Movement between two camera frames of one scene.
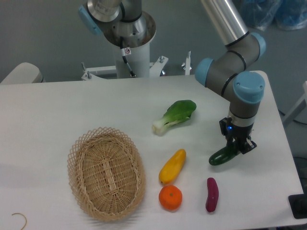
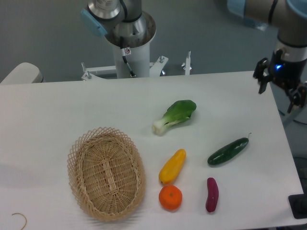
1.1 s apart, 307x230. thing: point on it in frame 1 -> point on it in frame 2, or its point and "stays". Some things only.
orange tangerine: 170,197 stays
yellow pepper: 173,167 stays
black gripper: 240,135 -> 291,76
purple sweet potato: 213,194 stays
